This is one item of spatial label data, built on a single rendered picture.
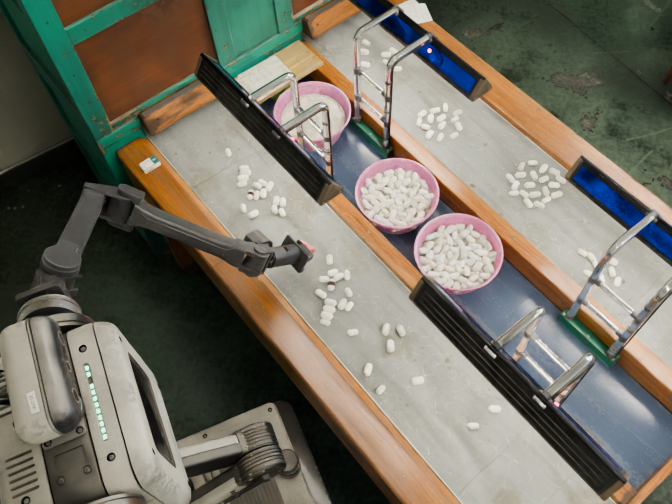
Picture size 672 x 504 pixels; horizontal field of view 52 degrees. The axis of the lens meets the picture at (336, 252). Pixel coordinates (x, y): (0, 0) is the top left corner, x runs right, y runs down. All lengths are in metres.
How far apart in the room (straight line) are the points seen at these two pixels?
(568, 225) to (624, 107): 1.47
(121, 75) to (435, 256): 1.12
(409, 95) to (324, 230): 0.62
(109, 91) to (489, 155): 1.23
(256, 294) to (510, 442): 0.82
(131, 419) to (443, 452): 0.93
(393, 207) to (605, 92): 1.73
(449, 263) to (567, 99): 1.66
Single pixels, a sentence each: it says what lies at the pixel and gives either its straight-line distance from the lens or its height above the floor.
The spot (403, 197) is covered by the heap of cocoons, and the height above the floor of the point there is 0.74.
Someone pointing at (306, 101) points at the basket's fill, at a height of 0.74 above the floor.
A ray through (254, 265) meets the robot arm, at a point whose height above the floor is 0.97.
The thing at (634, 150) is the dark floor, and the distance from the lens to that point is 3.51.
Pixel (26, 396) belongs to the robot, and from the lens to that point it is 1.12.
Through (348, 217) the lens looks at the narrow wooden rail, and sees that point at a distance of 2.17.
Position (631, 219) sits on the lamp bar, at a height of 1.07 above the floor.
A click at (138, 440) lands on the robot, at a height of 1.44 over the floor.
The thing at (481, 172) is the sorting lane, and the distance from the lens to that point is 2.33.
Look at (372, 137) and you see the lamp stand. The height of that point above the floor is 0.71.
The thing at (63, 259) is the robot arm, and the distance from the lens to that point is 1.56.
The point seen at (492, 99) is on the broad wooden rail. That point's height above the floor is 0.76.
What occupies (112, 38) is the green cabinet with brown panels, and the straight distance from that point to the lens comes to 2.23.
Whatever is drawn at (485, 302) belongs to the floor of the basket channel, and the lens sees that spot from 2.16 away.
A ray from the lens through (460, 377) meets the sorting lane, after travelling 1.99.
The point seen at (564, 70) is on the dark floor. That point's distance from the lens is 3.74.
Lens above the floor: 2.60
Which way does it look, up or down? 60 degrees down
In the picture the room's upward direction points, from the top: 4 degrees counter-clockwise
